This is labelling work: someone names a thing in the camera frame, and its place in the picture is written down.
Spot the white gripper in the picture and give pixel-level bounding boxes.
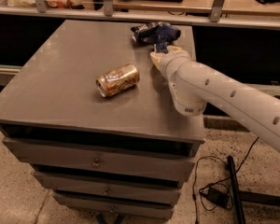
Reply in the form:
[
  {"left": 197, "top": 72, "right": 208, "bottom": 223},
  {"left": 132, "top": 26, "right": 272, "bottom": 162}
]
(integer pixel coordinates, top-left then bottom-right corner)
[{"left": 150, "top": 45, "right": 191, "bottom": 78}]

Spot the blue rxbar blueberry wrapper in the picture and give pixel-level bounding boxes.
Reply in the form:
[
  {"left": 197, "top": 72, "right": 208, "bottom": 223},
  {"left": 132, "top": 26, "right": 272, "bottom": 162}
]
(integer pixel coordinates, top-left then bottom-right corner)
[{"left": 152, "top": 24, "right": 171, "bottom": 53}]

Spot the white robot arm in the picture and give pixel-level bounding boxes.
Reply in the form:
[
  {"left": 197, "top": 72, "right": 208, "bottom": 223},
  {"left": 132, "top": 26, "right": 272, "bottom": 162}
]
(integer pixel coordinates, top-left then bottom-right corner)
[{"left": 150, "top": 46, "right": 280, "bottom": 153}]

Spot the blue crumpled chip bag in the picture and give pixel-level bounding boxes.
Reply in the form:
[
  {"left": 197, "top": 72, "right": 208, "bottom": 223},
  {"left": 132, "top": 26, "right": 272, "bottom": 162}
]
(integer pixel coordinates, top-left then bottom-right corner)
[{"left": 131, "top": 21, "right": 181, "bottom": 45}]

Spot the gold drink can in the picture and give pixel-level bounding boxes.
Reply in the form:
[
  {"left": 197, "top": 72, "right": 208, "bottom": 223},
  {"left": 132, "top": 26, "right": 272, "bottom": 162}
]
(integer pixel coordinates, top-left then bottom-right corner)
[{"left": 96, "top": 63, "right": 140, "bottom": 97}]

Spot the grey drawer cabinet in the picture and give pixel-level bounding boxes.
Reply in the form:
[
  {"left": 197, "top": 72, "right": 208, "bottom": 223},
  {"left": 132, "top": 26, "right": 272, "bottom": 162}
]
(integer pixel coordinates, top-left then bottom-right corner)
[{"left": 0, "top": 21, "right": 204, "bottom": 219}]

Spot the grey metal railing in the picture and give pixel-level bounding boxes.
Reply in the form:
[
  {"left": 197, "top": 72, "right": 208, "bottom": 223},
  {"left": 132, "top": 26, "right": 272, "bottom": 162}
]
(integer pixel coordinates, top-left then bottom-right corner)
[{"left": 0, "top": 0, "right": 280, "bottom": 30}]

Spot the black power adapter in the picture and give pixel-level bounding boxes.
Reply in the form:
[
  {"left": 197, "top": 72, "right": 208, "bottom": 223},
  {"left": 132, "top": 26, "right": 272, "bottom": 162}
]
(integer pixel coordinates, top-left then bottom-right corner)
[{"left": 206, "top": 188, "right": 229, "bottom": 208}]

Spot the black metal floor stand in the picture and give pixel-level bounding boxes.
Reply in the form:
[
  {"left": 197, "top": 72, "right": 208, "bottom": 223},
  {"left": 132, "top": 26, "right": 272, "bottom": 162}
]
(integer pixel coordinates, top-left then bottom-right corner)
[{"left": 227, "top": 156, "right": 280, "bottom": 224}]

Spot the black cable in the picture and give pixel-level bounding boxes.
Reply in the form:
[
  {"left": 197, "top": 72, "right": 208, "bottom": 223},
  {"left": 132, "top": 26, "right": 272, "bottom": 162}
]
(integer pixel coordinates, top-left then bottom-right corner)
[{"left": 191, "top": 136, "right": 259, "bottom": 224}]

